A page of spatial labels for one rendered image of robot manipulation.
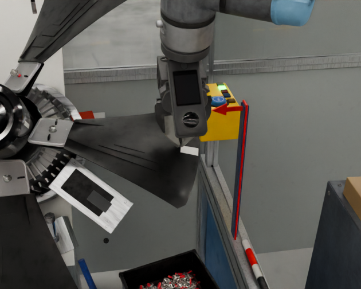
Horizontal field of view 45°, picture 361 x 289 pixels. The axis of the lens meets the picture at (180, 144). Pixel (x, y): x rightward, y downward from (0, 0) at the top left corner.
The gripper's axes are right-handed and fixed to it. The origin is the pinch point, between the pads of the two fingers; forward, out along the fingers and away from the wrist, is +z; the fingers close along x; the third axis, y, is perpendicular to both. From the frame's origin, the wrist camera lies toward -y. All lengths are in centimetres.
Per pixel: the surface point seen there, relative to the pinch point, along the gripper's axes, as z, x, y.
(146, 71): 38, 0, 68
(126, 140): -0.2, 9.3, 1.8
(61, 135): -0.4, 20.4, 3.9
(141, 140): 0.3, 6.7, 2.0
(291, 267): 130, -65, 33
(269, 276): 129, -52, 30
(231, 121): 18.8, -17.1, 23.0
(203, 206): 54, -13, 22
